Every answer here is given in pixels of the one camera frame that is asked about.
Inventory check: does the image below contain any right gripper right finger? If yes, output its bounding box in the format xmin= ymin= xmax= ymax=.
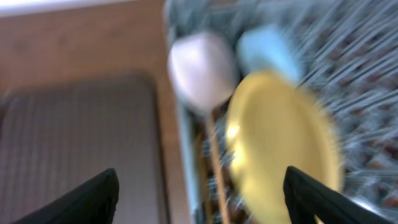
xmin=283 ymin=166 xmax=389 ymax=224

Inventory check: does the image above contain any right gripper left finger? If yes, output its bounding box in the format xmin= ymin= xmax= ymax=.
xmin=14 ymin=168 xmax=119 ymax=224

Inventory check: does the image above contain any wooden chopstick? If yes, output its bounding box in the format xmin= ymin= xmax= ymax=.
xmin=205 ymin=113 xmax=230 ymax=224

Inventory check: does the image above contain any yellow plate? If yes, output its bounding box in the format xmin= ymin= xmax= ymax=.
xmin=225 ymin=71 xmax=343 ymax=223

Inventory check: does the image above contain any blue bowl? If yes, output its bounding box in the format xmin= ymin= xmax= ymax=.
xmin=236 ymin=24 xmax=303 ymax=85

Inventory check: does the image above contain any pink bowl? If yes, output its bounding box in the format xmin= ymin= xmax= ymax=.
xmin=167 ymin=31 xmax=239 ymax=114

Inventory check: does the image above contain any grey dishwasher rack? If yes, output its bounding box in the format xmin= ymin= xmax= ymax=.
xmin=164 ymin=0 xmax=397 ymax=223

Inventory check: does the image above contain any brown serving tray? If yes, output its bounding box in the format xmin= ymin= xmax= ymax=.
xmin=1 ymin=73 xmax=169 ymax=223

